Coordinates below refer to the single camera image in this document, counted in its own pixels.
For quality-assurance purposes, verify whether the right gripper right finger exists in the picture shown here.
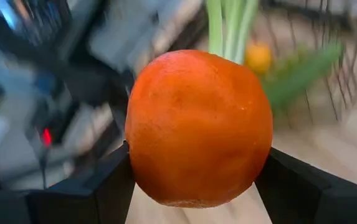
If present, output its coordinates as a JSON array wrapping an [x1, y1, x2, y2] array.
[[254, 146, 357, 224]]

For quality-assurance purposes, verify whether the green long vegetable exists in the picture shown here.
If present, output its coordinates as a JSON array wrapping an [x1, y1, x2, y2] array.
[[260, 42, 344, 110]]

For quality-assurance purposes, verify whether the reddish orange tangerine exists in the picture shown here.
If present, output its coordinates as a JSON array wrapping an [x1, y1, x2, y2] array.
[[124, 49, 274, 209]]

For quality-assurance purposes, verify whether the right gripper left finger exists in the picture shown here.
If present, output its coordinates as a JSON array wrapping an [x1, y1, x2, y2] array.
[[0, 139, 137, 224]]

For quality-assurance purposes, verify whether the wire basket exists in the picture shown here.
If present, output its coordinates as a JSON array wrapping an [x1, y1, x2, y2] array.
[[252, 0, 357, 125]]

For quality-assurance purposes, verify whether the green white leek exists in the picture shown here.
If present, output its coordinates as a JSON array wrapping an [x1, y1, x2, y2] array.
[[204, 0, 260, 65]]

